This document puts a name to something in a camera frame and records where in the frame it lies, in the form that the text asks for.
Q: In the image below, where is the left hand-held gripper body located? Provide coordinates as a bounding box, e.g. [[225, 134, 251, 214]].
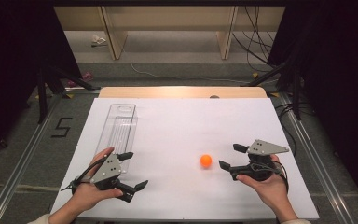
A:
[[90, 153, 129, 191]]

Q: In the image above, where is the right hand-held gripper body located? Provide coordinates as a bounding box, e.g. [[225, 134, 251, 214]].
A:
[[239, 139, 290, 182]]

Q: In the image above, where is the orange ball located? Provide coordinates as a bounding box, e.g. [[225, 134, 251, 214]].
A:
[[199, 154, 213, 169]]

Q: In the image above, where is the clear plastic tray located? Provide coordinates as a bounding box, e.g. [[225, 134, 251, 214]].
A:
[[94, 103, 138, 174]]

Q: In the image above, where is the person's right hand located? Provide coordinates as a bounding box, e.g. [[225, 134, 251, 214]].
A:
[[235, 154, 291, 216]]

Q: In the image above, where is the person's left hand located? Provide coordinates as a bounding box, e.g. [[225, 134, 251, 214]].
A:
[[71, 147, 124, 216]]

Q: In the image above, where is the white table mat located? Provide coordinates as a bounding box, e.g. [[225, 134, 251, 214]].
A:
[[49, 97, 321, 223]]

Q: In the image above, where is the black metal stand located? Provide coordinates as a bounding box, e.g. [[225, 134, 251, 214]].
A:
[[36, 63, 102, 125], [243, 60, 304, 121]]

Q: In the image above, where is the wooden table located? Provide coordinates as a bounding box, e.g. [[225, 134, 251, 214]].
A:
[[98, 86, 269, 100]]

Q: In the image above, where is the pink object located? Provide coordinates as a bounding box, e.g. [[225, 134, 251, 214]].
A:
[[67, 71, 94, 89]]

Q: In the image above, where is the crumpled white cloth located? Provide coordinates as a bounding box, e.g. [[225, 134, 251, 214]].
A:
[[90, 34, 108, 49]]

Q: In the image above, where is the black curtain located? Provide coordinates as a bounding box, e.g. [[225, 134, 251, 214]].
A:
[[267, 0, 358, 216], [0, 0, 82, 160]]

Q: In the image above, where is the light wooden shelf unit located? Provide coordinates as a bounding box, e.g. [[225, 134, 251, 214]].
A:
[[53, 5, 286, 62]]

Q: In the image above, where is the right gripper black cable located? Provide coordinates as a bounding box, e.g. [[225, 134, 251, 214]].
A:
[[271, 160, 291, 193]]

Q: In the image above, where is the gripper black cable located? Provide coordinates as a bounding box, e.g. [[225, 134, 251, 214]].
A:
[[60, 158, 108, 192], [271, 160, 291, 193]]

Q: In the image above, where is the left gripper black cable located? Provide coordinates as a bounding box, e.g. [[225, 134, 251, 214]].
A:
[[60, 158, 108, 192]]

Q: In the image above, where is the aluminium floor rail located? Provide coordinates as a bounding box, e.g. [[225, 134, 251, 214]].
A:
[[0, 92, 63, 224], [275, 92, 357, 224]]

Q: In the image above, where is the bundle of black cables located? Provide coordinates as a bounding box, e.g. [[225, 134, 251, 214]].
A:
[[231, 5, 278, 69]]

